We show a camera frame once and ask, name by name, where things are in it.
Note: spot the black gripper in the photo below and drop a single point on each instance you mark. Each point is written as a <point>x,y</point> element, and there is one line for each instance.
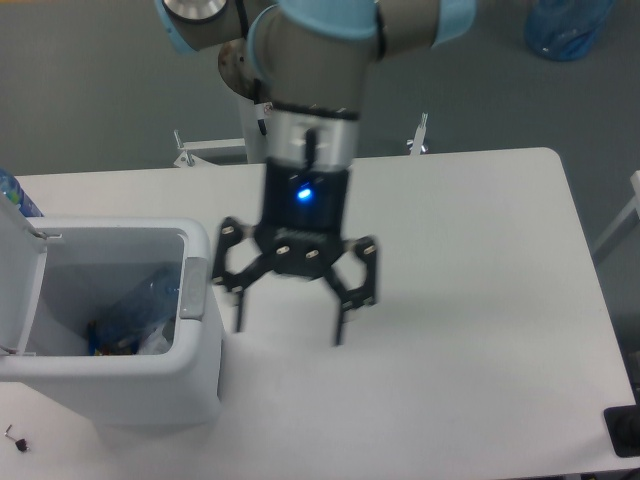
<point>299,234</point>

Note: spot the clear plastic wrapper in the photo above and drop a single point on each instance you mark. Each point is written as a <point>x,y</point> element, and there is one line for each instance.
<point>159,340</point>

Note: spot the clear plastic water bottle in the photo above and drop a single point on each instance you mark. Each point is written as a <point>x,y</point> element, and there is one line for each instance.
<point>153,301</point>

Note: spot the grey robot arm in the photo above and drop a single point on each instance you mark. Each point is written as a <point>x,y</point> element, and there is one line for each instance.
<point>309,60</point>

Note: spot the white trash can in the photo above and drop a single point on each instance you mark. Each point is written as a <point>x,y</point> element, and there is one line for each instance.
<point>58,274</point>

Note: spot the colourful snack wrapper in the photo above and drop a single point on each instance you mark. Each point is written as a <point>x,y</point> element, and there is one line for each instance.
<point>96,348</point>

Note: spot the blue bottle at left edge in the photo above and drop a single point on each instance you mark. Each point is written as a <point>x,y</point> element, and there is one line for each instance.
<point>14,192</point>

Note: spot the blue plastic bag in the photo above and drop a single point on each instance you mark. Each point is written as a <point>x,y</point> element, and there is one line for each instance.
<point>564,31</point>

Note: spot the small black metal key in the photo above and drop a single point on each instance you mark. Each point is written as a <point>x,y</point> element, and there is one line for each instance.
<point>21,444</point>

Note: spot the black table clamp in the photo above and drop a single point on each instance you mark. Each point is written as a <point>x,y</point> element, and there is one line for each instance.
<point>623,427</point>

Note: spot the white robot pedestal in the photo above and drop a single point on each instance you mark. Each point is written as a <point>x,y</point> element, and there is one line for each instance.
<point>252,112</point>

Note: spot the white frame at right edge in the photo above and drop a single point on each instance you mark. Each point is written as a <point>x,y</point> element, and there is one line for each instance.
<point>626,220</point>

